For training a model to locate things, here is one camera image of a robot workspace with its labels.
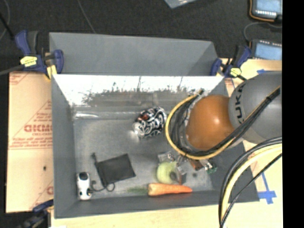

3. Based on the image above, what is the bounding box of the white and black toy car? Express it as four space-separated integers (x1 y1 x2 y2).
76 171 93 201

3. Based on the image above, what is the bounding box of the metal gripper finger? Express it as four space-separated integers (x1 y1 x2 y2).
157 151 175 163
176 161 189 185

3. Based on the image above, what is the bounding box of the black drawstring pouch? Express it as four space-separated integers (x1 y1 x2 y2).
91 152 137 192

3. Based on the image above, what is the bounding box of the pale green tape roll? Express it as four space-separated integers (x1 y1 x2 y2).
156 161 179 185

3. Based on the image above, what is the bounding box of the orange toy carrot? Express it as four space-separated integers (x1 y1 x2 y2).
126 182 193 197

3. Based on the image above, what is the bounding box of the brown cardboard board red print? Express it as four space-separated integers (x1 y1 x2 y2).
5 71 55 214

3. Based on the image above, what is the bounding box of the grey metal bin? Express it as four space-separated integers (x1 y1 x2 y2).
48 31 260 219

